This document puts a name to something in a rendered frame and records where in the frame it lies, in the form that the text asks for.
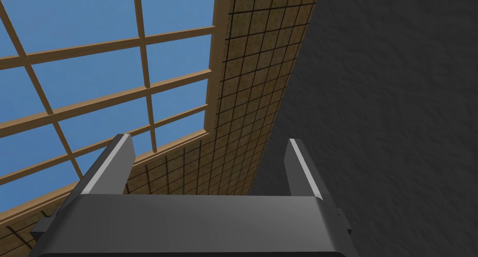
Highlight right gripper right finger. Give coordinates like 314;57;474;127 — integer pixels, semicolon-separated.
284;138;333;202

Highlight wooden framed window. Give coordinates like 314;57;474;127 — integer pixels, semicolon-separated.
0;0;234;223

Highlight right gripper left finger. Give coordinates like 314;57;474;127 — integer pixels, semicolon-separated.
69;133;136;200

